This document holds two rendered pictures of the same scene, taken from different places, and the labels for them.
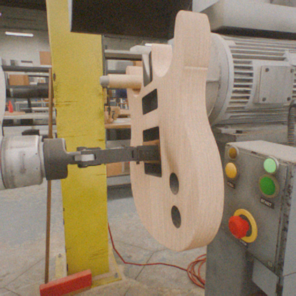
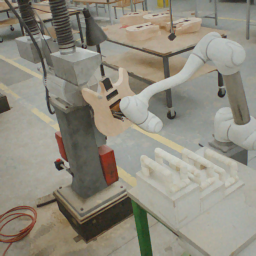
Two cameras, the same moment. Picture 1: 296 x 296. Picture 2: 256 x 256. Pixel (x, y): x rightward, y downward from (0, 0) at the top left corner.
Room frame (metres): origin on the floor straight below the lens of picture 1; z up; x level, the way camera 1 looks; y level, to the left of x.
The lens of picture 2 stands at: (0.88, 2.01, 2.05)
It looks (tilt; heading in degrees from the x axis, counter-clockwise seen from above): 28 degrees down; 258
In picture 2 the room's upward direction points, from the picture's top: 9 degrees counter-clockwise
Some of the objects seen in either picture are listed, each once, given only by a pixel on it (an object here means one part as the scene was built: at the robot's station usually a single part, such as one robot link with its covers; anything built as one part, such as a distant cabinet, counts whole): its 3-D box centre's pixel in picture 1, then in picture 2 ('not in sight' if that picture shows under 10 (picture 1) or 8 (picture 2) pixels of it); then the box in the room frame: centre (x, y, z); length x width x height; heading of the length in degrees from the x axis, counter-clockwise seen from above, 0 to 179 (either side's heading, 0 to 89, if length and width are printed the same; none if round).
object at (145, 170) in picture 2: not in sight; (144, 167); (0.57, 0.77, 1.15); 0.03 x 0.03 x 0.09
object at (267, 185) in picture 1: (269, 185); not in sight; (0.39, -0.20, 1.07); 0.03 x 0.01 x 0.03; 20
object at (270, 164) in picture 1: (269, 165); not in sight; (0.39, -0.20, 1.10); 0.03 x 0.01 x 0.03; 20
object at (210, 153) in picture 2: not in sight; (220, 158); (0.16, 0.72, 1.04); 0.20 x 0.03 x 0.03; 109
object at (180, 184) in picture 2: not in sight; (179, 185); (0.47, 0.93, 1.12); 0.11 x 0.03 x 0.03; 20
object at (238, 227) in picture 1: (241, 225); not in sight; (0.43, -0.18, 0.97); 0.04 x 0.04 x 0.04; 20
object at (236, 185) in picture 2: not in sight; (214, 178); (0.21, 0.74, 0.94); 0.27 x 0.15 x 0.01; 110
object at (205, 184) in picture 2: not in sight; (206, 183); (0.32, 0.88, 1.04); 0.11 x 0.03 x 0.03; 20
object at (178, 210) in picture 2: not in sight; (167, 193); (0.50, 0.84, 1.02); 0.27 x 0.15 x 0.17; 110
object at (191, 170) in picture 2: not in sight; (184, 165); (0.39, 0.80, 1.12); 0.20 x 0.03 x 0.03; 109
